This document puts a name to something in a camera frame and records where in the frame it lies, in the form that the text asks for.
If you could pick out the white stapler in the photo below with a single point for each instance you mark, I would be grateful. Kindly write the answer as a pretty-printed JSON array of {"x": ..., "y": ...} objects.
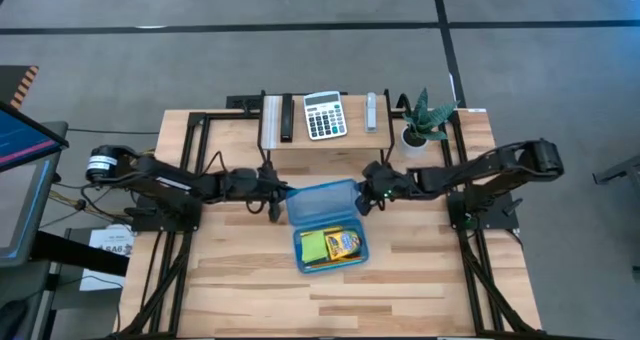
[{"x": 370, "y": 112}]

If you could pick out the yellow green crayon box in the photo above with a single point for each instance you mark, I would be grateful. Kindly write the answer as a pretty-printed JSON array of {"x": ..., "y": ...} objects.
[{"x": 344, "y": 244}]

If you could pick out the snake plant in white pot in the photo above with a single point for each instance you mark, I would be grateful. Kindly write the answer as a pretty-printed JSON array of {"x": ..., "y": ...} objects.
[{"x": 422, "y": 122}]

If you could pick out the tilted monitor screen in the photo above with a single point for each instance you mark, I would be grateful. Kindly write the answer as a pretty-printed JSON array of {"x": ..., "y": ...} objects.
[{"x": 22, "y": 140}]

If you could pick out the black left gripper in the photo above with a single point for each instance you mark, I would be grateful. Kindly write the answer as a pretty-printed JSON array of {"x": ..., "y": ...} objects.
[{"x": 265, "y": 187}]

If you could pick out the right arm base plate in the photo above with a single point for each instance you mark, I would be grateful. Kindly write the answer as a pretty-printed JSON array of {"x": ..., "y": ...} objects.
[{"x": 492, "y": 220}]

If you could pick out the grey metal stand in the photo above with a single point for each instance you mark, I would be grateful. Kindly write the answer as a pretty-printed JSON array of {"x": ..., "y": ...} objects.
[{"x": 620, "y": 170}]

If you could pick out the green sticky note pad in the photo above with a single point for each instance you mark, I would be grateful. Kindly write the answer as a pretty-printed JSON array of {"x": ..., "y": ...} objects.
[{"x": 314, "y": 246}]

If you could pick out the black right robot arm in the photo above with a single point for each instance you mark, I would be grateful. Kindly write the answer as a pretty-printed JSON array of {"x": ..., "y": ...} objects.
[{"x": 480, "y": 170}]

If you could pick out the black aluminium table frame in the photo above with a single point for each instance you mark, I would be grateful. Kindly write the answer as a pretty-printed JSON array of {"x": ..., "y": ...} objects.
[{"x": 187, "y": 140}]

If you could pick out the orange black striped panel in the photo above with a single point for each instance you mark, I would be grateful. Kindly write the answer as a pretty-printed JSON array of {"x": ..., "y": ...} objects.
[{"x": 20, "y": 85}]

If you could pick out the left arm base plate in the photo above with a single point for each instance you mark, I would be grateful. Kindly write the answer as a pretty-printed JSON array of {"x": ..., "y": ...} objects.
[{"x": 150, "y": 222}]

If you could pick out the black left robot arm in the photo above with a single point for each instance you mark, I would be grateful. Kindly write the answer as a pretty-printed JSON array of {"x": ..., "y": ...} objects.
[{"x": 170, "y": 182}]

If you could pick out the wooden shelf riser black legs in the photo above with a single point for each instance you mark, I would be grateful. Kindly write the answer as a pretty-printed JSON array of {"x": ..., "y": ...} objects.
[{"x": 357, "y": 137}]

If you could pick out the grey desk calculator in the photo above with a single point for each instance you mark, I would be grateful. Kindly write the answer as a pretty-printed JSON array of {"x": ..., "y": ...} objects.
[{"x": 325, "y": 116}]

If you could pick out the white printed paper sheet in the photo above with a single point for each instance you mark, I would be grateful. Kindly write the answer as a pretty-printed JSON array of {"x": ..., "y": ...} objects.
[{"x": 107, "y": 250}]

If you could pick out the blue plastic pencil box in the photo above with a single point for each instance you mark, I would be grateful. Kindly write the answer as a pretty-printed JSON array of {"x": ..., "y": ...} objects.
[{"x": 322, "y": 202}]

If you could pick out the orange pencil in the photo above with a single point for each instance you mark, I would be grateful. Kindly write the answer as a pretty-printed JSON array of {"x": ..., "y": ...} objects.
[{"x": 335, "y": 263}]

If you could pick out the black stapler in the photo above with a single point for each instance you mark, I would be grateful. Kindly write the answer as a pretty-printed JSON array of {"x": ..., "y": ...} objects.
[{"x": 286, "y": 117}]

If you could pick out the black power strip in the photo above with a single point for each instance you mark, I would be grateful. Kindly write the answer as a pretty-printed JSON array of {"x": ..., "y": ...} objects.
[{"x": 242, "y": 102}]

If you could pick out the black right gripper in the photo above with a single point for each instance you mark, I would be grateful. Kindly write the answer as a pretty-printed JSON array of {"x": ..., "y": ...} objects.
[{"x": 392, "y": 182}]

